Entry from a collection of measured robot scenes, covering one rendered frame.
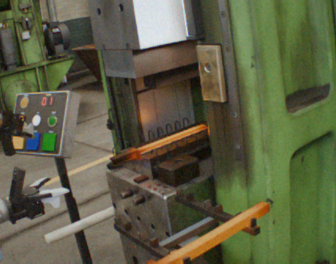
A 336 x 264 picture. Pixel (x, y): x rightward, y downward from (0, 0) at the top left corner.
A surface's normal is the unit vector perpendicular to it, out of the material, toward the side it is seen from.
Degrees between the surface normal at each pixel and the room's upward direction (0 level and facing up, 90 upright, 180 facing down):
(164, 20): 90
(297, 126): 90
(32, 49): 79
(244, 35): 90
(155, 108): 90
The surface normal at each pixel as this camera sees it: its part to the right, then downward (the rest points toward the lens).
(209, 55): -0.78, 0.29
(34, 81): 0.58, 0.16
